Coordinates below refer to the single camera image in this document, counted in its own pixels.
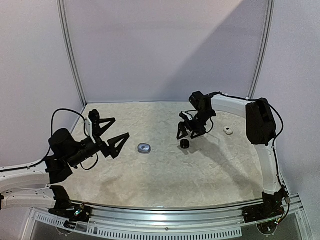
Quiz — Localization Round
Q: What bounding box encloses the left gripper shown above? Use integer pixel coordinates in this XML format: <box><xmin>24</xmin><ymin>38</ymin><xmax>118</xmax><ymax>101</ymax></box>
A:
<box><xmin>66</xmin><ymin>117</ymin><xmax>129</xmax><ymax>168</ymax></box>

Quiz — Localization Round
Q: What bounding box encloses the black charging case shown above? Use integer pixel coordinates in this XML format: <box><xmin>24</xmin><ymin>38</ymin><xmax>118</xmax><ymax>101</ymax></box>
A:
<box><xmin>180</xmin><ymin>139</ymin><xmax>190</xmax><ymax>149</ymax></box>

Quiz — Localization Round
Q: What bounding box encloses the white earbud charging case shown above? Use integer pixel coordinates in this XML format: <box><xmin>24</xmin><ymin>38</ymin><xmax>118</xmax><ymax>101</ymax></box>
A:
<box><xmin>223</xmin><ymin>126</ymin><xmax>233</xmax><ymax>136</ymax></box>

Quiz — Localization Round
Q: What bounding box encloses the purple round charging case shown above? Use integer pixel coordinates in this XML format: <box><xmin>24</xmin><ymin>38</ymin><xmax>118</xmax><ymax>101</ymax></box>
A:
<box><xmin>137</xmin><ymin>143</ymin><xmax>151</xmax><ymax>154</ymax></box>

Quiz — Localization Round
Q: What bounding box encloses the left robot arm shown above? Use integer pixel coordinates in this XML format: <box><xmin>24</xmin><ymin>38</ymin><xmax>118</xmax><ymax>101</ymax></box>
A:
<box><xmin>0</xmin><ymin>118</ymin><xmax>130</xmax><ymax>217</ymax></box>

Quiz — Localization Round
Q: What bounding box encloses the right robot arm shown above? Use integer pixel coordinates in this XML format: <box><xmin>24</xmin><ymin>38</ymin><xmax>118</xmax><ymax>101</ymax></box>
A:
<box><xmin>176</xmin><ymin>91</ymin><xmax>289</xmax><ymax>218</ymax></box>

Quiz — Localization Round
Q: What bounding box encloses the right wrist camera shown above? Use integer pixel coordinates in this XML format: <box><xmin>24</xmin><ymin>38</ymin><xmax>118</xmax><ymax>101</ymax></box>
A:
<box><xmin>179</xmin><ymin>111</ymin><xmax>194</xmax><ymax>123</ymax></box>

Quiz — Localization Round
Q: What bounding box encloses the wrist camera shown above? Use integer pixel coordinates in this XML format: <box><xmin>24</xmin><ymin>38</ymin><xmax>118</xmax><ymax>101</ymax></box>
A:
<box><xmin>84</xmin><ymin>109</ymin><xmax>100</xmax><ymax>144</ymax></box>
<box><xmin>179</xmin><ymin>111</ymin><xmax>194</xmax><ymax>123</ymax></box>

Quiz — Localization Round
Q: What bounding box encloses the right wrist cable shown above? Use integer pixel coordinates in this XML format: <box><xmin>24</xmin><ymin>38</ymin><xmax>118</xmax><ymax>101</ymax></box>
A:
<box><xmin>205</xmin><ymin>117</ymin><xmax>215</xmax><ymax>133</ymax></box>

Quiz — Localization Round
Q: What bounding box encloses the wrist cable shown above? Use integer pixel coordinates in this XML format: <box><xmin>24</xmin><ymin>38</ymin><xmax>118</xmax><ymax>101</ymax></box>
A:
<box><xmin>42</xmin><ymin>108</ymin><xmax>87</xmax><ymax>166</ymax></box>
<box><xmin>205</xmin><ymin>117</ymin><xmax>215</xmax><ymax>133</ymax></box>

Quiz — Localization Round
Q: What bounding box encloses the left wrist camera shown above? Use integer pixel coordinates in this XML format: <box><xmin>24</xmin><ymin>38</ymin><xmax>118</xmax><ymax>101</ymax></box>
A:
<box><xmin>84</xmin><ymin>109</ymin><xmax>100</xmax><ymax>144</ymax></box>

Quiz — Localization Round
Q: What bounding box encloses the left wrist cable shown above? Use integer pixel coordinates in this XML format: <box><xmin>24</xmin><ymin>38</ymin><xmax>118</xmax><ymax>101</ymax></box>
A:
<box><xmin>42</xmin><ymin>108</ymin><xmax>87</xmax><ymax>166</ymax></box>

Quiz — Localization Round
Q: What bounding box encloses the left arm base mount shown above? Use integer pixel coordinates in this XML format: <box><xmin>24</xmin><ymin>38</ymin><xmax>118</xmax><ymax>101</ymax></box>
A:
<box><xmin>48</xmin><ymin>199</ymin><xmax>93</xmax><ymax>230</ymax></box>

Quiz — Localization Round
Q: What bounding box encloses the aluminium front rail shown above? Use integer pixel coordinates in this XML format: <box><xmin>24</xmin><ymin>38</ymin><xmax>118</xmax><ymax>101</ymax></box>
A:
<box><xmin>22</xmin><ymin>194</ymin><xmax>313</xmax><ymax>240</ymax></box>

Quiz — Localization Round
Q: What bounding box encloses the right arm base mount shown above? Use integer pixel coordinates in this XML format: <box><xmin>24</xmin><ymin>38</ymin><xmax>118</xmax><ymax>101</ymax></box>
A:
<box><xmin>242</xmin><ymin>187</ymin><xmax>291</xmax><ymax>225</ymax></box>

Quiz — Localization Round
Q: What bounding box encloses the left frame post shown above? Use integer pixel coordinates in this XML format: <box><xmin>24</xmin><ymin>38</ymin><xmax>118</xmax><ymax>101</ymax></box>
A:
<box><xmin>57</xmin><ymin>0</ymin><xmax>88</xmax><ymax>107</ymax></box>

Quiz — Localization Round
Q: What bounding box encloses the frame post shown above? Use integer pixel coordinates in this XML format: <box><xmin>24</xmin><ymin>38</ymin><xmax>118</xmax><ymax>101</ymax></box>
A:
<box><xmin>247</xmin><ymin>0</ymin><xmax>275</xmax><ymax>99</ymax></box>
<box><xmin>57</xmin><ymin>0</ymin><xmax>88</xmax><ymax>107</ymax></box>

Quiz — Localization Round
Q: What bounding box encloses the right frame post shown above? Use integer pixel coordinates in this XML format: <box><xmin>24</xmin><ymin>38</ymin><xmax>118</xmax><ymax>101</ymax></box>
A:
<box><xmin>247</xmin><ymin>0</ymin><xmax>275</xmax><ymax>99</ymax></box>

